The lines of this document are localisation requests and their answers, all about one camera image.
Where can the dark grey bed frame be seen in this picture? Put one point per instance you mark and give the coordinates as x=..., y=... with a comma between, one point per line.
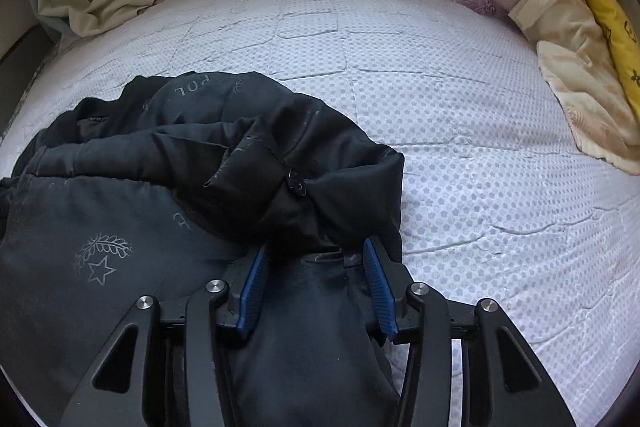
x=22, y=57

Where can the grey-blue curtain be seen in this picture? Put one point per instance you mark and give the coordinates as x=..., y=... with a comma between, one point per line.
x=50, y=29

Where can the yellow patterned pillow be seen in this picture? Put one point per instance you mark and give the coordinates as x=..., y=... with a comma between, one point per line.
x=617, y=27

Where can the black buttoned coat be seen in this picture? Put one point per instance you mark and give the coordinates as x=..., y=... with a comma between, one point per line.
x=150, y=187

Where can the cream blanket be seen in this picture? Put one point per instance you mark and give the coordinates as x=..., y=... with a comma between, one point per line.
x=580, y=67

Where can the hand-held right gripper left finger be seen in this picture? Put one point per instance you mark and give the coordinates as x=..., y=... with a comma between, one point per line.
x=252, y=287

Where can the bed with white quilted cover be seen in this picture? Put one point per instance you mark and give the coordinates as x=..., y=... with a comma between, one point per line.
x=450, y=132

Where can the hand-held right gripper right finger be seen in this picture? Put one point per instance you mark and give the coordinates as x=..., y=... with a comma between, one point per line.
x=380, y=287

